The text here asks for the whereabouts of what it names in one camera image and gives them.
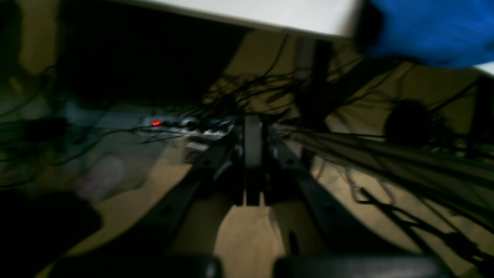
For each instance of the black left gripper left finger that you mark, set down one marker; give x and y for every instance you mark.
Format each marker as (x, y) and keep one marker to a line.
(177, 236)

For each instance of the white power strip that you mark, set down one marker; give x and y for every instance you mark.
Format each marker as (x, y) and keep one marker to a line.
(191, 126)

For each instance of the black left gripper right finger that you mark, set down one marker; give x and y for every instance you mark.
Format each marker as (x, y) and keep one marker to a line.
(322, 239)

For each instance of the dark blue t-shirt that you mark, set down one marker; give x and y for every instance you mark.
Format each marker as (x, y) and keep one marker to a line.
(439, 33)

